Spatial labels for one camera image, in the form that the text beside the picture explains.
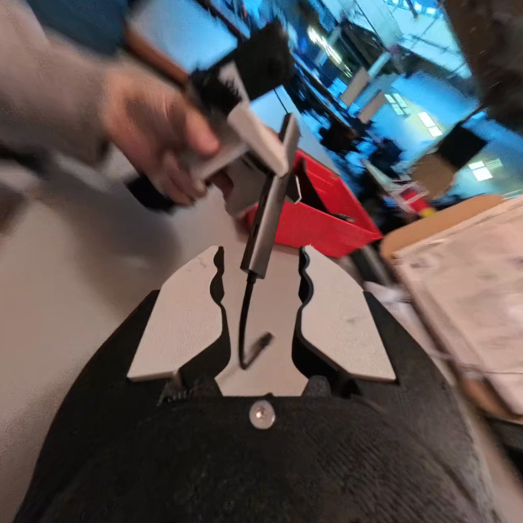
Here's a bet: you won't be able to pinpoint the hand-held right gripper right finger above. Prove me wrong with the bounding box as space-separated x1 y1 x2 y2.
291 244 397 383

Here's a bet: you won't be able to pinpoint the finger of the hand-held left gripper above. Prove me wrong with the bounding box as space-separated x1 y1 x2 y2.
224 157 271 218
226 101 292 178

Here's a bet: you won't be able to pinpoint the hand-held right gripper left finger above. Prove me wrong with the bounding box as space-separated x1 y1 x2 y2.
127 245 233 382

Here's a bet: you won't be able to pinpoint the grey USB hub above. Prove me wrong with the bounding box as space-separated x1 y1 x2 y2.
239 114 302 370

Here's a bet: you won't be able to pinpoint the red plastic bin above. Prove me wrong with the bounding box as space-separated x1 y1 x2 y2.
244 149 383 259

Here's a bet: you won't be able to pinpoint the person's left forearm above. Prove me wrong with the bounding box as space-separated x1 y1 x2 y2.
0 0 135 164

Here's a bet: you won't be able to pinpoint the grey work desk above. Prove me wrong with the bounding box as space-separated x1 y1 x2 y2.
0 155 409 519

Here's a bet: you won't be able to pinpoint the person's left hand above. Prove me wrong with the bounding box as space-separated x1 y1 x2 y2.
104 75 222 205

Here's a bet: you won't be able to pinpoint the tan partition panel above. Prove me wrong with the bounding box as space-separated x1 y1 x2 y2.
341 67 370 108
359 91 387 124

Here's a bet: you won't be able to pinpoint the laminated instruction sheets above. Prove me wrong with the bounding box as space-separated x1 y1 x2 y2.
394 204 523 415

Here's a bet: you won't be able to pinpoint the red framed sign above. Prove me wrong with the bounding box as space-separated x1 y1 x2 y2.
390 180 437 218

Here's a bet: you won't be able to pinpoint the wooden document stand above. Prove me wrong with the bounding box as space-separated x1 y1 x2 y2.
380 194 523 425

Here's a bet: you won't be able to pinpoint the brown cardboard panel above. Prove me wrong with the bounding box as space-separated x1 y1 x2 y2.
410 154 455 202

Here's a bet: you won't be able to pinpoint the black pillar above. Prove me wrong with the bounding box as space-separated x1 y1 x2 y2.
437 124 488 169

